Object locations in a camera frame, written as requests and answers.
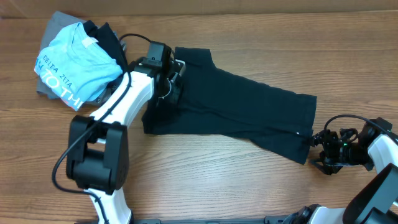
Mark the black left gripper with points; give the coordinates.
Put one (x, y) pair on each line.
(173, 97)

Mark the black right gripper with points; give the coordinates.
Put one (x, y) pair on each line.
(327, 137)

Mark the light blue printed t-shirt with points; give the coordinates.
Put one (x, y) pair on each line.
(75, 67)

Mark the black folded garment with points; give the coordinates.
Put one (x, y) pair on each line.
(108, 41)

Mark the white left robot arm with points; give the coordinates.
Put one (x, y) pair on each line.
(98, 159)

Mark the dark teal t-shirt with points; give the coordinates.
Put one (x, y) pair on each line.
(214, 101)

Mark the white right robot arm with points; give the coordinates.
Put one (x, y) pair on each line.
(373, 203)

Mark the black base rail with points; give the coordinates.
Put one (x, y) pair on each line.
(265, 220)

